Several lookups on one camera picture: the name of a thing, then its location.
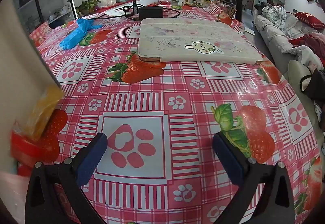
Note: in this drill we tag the pink red clothes pile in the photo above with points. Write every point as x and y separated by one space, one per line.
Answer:
312 41

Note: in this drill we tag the white jar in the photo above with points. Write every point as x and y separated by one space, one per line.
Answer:
188 1

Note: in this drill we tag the wide red snack packet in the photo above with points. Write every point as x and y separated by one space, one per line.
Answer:
22 148

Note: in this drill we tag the red cushion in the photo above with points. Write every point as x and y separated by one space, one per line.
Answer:
309 19

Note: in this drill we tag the white doodled drawing board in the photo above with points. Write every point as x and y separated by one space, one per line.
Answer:
177 36

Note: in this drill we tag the grey white tray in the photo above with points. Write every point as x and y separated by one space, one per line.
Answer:
22 74

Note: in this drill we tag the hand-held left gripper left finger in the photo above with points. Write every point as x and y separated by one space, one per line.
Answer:
91 155

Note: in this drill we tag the grey sofa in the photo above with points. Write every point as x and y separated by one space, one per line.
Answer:
274 38

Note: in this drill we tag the strawberry print tablecloth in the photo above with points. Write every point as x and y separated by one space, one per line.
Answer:
177 92

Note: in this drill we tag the gold snack packet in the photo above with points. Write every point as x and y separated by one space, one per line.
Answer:
43 112

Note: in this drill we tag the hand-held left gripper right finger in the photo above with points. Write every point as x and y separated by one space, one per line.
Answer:
226 155

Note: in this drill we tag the black bag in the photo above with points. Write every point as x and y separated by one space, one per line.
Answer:
316 87

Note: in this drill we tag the grey white clothes pile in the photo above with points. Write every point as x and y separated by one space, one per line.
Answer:
273 16

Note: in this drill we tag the blue rubber gloves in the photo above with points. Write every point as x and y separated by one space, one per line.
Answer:
76 35

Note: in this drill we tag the green potted plant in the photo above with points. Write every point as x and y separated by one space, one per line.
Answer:
87 6

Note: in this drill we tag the pale green cushion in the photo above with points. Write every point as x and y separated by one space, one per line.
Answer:
297 74

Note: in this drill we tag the clear plastic box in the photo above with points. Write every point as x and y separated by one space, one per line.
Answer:
109 0

